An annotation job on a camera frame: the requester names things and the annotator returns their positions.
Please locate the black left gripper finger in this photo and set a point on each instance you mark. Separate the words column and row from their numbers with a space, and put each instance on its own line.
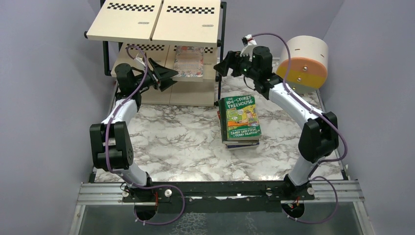
column 166, row 83
column 161, row 73

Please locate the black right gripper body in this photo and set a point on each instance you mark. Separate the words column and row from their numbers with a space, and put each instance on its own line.
column 236, row 63

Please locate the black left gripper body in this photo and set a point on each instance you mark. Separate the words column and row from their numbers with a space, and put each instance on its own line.
column 155, row 76

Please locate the floral cover book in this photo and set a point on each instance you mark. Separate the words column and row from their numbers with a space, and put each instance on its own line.
column 189, row 61

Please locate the green 104-storey treehouse book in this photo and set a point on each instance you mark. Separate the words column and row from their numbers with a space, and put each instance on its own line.
column 238, row 119

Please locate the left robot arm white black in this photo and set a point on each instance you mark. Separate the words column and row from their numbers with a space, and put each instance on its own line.
column 111, row 145

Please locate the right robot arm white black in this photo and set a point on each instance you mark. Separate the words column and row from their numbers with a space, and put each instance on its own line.
column 318, row 137

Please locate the beige black three-tier shelf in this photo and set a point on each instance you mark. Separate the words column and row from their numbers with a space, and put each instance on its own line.
column 158, row 27

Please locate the round drawer box orange yellow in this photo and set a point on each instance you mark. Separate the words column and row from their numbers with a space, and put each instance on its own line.
column 309, row 64

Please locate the dark bottom book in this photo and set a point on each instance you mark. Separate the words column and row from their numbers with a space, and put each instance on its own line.
column 234, row 145

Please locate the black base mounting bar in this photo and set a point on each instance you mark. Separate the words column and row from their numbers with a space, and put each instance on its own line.
column 214, row 197

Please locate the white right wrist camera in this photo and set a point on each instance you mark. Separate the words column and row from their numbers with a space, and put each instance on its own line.
column 249, row 44

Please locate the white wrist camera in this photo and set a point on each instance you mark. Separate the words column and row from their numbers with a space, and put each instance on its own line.
column 249, row 44
column 140, row 59

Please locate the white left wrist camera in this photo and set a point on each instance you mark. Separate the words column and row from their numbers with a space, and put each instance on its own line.
column 140, row 59

